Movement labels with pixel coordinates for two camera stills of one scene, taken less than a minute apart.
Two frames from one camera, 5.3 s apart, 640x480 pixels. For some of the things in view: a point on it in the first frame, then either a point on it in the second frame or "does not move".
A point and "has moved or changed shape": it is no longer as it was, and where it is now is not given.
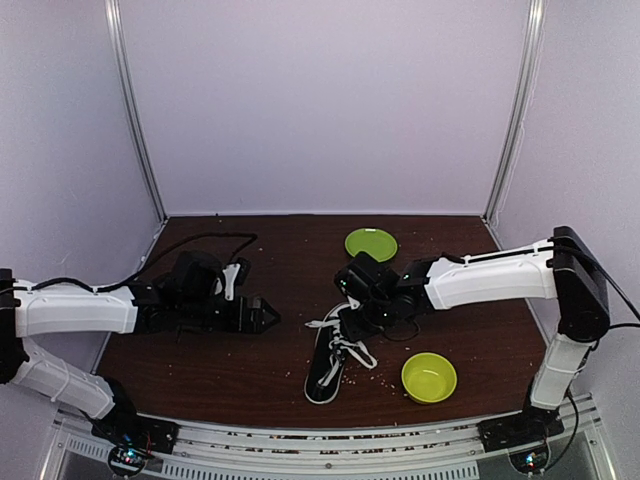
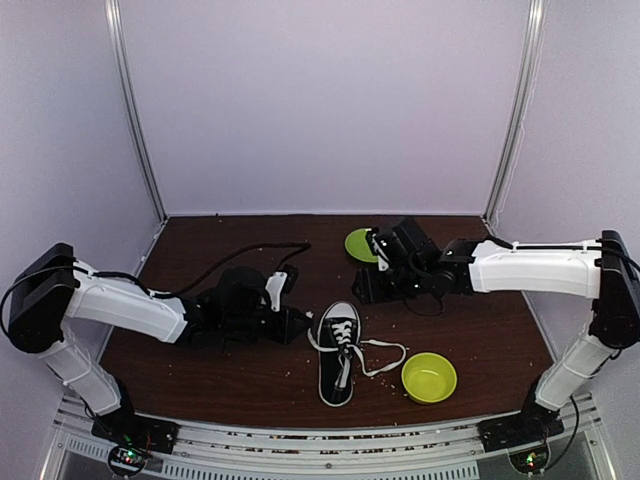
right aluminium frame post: (534, 41) does not move
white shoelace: (337, 344) → (342, 333)
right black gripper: (352, 330) → (370, 291)
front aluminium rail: (415, 448) does not move
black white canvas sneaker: (328, 359) has moved or changed shape
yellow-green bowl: (428, 378) does not move
